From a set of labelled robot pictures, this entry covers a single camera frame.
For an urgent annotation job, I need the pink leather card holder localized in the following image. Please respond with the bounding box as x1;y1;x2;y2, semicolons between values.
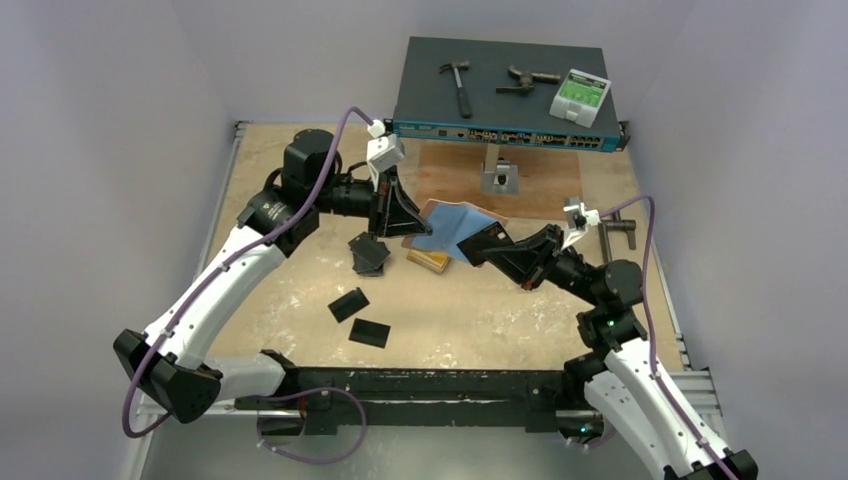
401;199;509;263

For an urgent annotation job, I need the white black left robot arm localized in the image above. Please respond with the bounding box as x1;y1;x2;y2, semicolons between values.
113;129;432;424

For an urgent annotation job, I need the rusty metal tool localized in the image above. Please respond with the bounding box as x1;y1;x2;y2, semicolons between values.
495;66;562;95

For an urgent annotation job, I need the blue grey network switch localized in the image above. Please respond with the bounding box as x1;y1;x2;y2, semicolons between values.
389;37;630;153

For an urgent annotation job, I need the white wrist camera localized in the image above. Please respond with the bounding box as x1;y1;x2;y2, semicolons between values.
366;119;405;190
562;197;601;250

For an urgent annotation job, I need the brown wooden board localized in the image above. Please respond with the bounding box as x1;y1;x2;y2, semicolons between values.
415;142;583;220

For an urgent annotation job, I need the small claw hammer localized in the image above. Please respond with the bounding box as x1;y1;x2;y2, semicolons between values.
439;61;473;119

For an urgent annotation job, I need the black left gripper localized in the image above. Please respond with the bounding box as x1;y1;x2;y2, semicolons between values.
312;165;432;240

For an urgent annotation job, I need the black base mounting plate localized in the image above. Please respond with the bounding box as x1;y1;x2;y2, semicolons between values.
234;366;609;443

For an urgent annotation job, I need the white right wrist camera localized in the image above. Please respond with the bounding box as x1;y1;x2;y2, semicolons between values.
562;197;601;250

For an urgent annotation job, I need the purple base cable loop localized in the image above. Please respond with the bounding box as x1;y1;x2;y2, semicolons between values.
255;385;368;465

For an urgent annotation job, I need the black VIP card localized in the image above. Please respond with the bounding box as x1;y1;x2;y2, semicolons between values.
457;221;514;267

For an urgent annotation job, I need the metal stand bracket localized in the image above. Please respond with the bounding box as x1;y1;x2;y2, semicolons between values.
481;143;519;195

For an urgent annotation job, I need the dark metal clamp handle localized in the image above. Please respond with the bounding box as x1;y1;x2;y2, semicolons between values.
598;206;638;266

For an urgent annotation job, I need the white green electronic box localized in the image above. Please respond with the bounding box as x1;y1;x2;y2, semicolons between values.
549;69;611;128

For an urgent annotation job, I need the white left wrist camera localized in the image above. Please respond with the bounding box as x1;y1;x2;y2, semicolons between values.
366;119;405;190

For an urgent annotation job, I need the single black card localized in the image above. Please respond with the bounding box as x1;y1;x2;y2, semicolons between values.
327;287;370;323
348;318;391;349

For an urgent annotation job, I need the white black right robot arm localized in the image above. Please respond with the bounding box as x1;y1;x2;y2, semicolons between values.
460;222;759;479

